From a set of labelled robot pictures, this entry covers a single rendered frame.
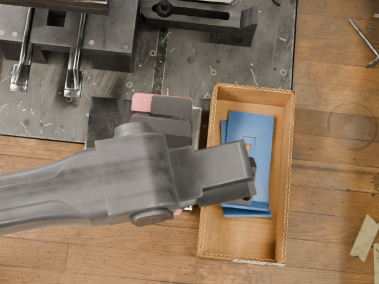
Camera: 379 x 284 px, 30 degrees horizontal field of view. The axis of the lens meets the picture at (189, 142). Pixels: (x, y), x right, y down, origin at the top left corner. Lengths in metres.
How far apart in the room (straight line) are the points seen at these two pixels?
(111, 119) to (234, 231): 0.25
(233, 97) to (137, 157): 0.49
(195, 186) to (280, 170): 0.43
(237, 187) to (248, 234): 0.38
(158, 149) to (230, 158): 0.08
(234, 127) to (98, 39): 0.24
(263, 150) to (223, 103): 0.10
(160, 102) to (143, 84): 0.32
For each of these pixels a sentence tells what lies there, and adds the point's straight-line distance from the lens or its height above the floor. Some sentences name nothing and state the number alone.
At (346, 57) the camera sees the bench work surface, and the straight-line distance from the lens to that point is 1.17.
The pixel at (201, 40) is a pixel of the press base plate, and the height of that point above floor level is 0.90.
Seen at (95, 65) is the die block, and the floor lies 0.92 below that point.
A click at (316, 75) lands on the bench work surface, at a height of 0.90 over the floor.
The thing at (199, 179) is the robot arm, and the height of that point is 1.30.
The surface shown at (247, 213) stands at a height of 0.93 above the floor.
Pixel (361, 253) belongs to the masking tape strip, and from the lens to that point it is 1.09.
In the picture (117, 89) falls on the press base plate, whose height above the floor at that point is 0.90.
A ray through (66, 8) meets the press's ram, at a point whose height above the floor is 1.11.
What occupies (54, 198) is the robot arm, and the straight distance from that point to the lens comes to 0.61.
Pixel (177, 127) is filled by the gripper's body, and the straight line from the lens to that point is 0.78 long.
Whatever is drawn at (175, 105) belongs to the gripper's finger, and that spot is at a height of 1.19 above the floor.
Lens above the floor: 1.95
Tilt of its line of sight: 75 degrees down
